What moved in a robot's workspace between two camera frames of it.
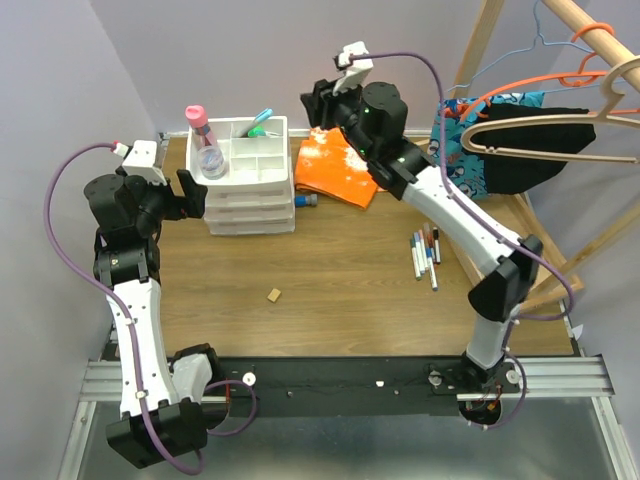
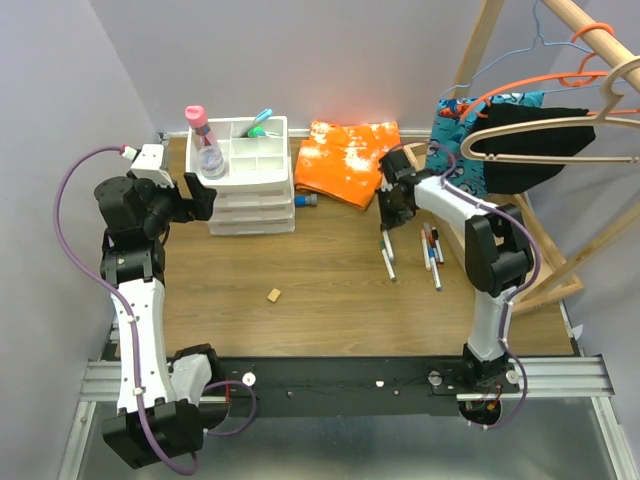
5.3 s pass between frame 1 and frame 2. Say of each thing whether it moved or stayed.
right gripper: moved
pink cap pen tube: stayed
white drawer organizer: stayed
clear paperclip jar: stayed
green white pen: moved
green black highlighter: stayed
